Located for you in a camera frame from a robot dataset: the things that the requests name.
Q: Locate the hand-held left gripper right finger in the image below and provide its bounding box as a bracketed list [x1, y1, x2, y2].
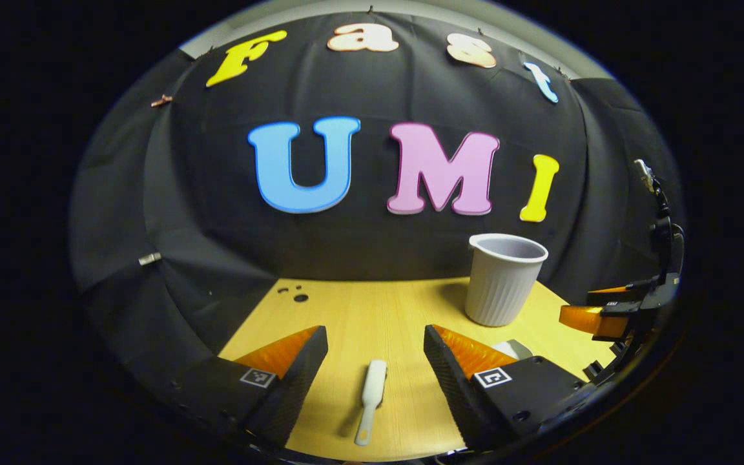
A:
[422, 324, 595, 453]

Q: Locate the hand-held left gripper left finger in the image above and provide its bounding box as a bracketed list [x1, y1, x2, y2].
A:
[169, 325, 329, 450]

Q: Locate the white dustpan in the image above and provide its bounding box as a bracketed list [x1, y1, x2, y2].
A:
[491, 339, 534, 361]

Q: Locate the small white broom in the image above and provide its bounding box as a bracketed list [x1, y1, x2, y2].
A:
[354, 360, 388, 447]

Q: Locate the white ribbed garbage bin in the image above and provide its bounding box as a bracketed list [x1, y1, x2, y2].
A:
[464, 233, 549, 327]

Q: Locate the wooden desktop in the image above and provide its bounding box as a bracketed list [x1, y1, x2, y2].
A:
[217, 278, 618, 462]

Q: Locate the black backdrop cloth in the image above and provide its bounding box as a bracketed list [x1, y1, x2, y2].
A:
[68, 12, 686, 388]

